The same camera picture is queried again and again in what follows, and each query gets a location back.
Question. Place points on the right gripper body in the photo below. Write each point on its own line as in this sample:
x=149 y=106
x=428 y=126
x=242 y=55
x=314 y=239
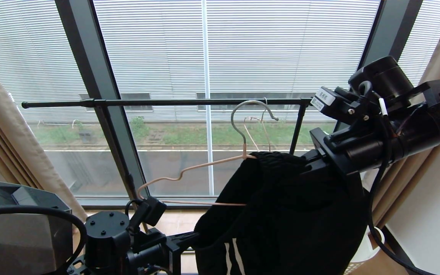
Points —
x=388 y=147

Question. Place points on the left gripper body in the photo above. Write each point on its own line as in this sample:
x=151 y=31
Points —
x=155 y=256

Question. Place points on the black shorts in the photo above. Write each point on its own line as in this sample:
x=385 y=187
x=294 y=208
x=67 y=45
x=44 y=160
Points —
x=292 y=221

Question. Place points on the pink clothes hanger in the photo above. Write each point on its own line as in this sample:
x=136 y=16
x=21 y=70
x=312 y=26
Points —
x=261 y=117
x=244 y=149

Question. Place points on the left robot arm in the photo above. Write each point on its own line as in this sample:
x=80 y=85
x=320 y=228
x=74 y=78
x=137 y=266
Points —
x=21 y=236

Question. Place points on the white laundry basket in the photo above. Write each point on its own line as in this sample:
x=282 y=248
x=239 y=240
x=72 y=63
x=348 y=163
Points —
x=371 y=248

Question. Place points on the black clothes rack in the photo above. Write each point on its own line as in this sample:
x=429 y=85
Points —
x=147 y=102

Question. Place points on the beige curtain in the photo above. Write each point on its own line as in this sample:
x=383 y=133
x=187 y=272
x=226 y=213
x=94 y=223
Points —
x=434 y=46
x=13 y=152

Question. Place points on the window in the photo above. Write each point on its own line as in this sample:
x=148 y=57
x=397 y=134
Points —
x=281 y=46

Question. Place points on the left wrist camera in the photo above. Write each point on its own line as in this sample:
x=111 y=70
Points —
x=151 y=210

